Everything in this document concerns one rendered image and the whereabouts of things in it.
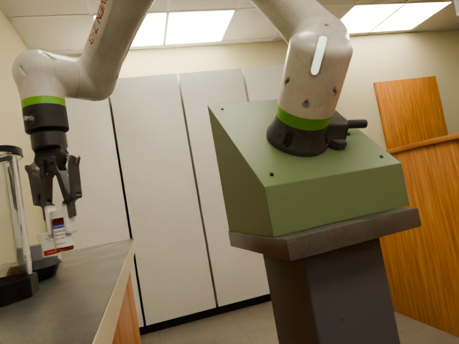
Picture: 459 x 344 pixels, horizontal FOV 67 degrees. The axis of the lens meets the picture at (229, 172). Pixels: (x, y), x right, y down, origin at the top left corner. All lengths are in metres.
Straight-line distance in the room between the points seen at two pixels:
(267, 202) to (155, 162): 2.44
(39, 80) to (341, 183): 0.70
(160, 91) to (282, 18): 2.41
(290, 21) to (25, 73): 0.61
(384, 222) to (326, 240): 0.14
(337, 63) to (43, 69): 0.63
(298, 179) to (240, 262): 2.51
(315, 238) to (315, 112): 0.26
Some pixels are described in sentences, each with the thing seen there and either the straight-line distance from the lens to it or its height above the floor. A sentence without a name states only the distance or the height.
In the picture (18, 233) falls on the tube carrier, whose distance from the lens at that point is 0.60.
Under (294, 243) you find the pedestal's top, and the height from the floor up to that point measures 0.93.
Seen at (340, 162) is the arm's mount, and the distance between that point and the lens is 0.81.
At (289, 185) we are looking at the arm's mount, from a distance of 0.70.
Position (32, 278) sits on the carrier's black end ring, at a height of 0.96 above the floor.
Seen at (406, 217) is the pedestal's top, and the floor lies 0.93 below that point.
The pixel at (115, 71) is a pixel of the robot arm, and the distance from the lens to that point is 0.93.
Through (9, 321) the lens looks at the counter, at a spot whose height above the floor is 0.94.
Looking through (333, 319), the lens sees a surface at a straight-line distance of 0.79.
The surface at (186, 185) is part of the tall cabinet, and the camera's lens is 3.06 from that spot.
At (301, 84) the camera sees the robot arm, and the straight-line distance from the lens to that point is 0.73.
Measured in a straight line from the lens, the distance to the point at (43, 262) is 0.74.
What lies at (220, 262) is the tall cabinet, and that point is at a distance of 3.15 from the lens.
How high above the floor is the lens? 1.04
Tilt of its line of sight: 3 degrees up
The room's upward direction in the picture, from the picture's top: 10 degrees counter-clockwise
